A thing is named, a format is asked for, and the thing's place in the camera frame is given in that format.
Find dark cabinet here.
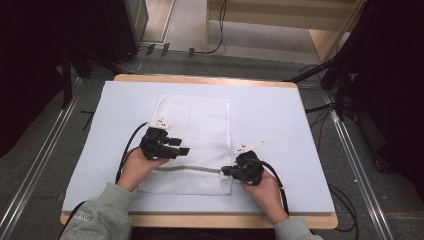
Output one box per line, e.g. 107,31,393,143
99,0,150,65

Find person's left hand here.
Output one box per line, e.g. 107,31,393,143
116,146,170,193

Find black hanging cable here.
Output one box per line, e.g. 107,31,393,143
201,0,228,55

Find white floor cable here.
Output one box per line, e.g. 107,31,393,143
121,46,148,74

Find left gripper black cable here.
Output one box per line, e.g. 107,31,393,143
59,121,150,240

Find light wooden shelf unit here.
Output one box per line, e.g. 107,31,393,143
204,0,368,63

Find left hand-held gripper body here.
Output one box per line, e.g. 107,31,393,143
139,118,178,161

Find dark curtain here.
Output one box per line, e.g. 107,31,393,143
0,0,104,158
344,0,424,201

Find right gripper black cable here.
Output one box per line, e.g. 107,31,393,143
259,159,290,216

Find black metal stand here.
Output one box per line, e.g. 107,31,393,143
283,49,356,122
60,46,75,110

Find white table mat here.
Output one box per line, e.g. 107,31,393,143
62,79,336,214

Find black floor cable loop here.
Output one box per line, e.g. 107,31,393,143
327,182,360,233

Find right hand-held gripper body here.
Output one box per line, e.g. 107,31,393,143
234,140,266,186

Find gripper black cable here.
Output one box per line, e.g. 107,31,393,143
259,159,290,216
59,121,150,240

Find metal floor rail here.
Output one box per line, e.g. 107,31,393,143
0,78,83,240
321,89,396,240

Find person's right hand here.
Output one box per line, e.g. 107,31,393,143
240,169,289,225

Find wooden table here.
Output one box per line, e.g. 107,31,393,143
59,73,339,230

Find white mesh laundry bag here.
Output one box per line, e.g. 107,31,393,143
137,94,233,196

